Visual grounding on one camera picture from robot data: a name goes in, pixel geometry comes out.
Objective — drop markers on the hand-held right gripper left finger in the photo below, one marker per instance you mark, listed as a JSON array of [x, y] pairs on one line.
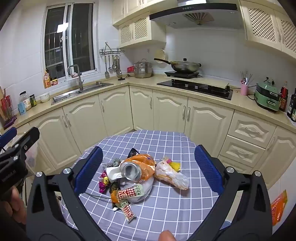
[[89, 169]]

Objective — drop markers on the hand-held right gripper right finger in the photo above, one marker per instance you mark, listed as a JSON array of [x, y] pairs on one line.
[[208, 169]]

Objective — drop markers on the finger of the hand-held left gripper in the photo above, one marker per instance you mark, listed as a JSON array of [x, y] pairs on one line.
[[8, 137], [31, 136]]

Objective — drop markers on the black orange snack wrapper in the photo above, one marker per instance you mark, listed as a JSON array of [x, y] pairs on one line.
[[114, 187]]

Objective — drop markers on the silver drink can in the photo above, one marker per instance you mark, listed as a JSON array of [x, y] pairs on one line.
[[130, 171]]

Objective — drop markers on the orange snack bag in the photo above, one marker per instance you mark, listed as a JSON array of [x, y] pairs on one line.
[[148, 162]]

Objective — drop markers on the person's left hand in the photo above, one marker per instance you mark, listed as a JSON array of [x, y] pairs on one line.
[[18, 204]]

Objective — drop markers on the person's right hand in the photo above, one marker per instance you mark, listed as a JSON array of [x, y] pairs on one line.
[[167, 236]]

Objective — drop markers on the purple candy wrapper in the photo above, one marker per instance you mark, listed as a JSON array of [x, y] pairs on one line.
[[104, 183]]

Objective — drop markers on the white crumpled paper cup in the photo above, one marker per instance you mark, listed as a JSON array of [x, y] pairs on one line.
[[113, 173]]

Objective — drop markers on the grey foil wrapper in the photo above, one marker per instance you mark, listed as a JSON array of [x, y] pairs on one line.
[[113, 163]]

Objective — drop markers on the red knife holder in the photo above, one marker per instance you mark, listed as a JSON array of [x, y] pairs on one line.
[[7, 109]]

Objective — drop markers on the blue carton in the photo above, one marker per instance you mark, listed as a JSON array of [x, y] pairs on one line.
[[22, 109]]

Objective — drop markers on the cream cabinet drawer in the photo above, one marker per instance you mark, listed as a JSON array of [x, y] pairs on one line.
[[252, 127], [240, 163], [242, 150]]

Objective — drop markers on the yellow pink candy wrapper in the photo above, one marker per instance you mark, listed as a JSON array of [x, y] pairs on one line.
[[174, 165]]

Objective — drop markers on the glass jar black lid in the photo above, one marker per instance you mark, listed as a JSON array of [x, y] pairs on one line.
[[26, 102]]

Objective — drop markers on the small dark jar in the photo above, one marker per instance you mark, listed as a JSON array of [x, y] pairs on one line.
[[33, 101]]

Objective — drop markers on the clear plastic food bag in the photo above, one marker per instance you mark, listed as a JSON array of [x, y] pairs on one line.
[[171, 176]]

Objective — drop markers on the white bowl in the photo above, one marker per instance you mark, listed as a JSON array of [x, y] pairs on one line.
[[44, 97]]

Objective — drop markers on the red white patterned wrapper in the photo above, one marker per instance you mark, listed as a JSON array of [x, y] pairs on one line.
[[128, 210], [129, 192]]

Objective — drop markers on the small black wrapper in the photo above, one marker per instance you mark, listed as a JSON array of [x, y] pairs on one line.
[[133, 153]]

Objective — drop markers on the purple checked tablecloth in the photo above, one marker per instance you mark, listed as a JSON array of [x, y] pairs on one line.
[[173, 208]]

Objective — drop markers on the steel kitchen sink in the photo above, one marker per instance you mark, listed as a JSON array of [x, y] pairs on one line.
[[69, 95]]

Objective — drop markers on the orange seasoning packet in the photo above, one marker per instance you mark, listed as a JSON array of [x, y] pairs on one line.
[[47, 80]]

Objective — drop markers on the white round plate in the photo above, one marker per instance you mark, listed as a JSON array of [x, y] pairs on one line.
[[145, 187]]

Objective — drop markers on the cream lower kitchen cabinet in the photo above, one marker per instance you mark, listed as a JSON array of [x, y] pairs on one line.
[[115, 111]]

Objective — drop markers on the steel kitchen faucet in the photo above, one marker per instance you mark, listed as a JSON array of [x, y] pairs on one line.
[[81, 81]]

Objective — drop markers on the black gas stove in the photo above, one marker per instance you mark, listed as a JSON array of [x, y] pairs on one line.
[[196, 91]]

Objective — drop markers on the large orange package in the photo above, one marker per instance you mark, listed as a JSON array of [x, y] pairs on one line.
[[278, 208]]

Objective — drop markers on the beige stove cover board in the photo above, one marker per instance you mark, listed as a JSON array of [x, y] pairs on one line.
[[208, 83]]

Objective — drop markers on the pink utensil holder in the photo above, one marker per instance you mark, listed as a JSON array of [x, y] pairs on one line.
[[244, 90]]

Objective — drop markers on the green rice cooker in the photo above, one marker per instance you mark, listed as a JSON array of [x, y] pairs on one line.
[[267, 97]]

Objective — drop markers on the metal spatula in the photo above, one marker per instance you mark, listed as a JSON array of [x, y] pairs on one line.
[[106, 74]]

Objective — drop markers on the bundle of chopsticks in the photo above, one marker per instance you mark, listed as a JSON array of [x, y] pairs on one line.
[[246, 78]]

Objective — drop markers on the black induction cooker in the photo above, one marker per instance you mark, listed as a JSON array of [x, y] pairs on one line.
[[180, 74]]

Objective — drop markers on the metal ladle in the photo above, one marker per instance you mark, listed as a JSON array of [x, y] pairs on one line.
[[118, 71]]

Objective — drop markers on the red label sauce bottle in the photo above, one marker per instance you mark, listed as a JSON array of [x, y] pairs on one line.
[[283, 99]]

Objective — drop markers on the steel wok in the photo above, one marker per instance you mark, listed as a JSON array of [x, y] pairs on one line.
[[185, 67]]

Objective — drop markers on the dark glass bottle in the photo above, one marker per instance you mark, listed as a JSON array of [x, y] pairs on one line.
[[291, 104]]

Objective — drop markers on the steel stock pot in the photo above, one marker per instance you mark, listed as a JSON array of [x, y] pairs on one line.
[[143, 69]]

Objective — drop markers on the cream lattice upper cabinet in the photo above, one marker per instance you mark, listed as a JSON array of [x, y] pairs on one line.
[[138, 30], [261, 25]]

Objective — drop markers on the black range hood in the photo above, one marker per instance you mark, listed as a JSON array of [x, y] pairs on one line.
[[166, 18]]

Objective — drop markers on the wall utensil rack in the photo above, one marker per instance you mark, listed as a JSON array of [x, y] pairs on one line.
[[111, 51]]

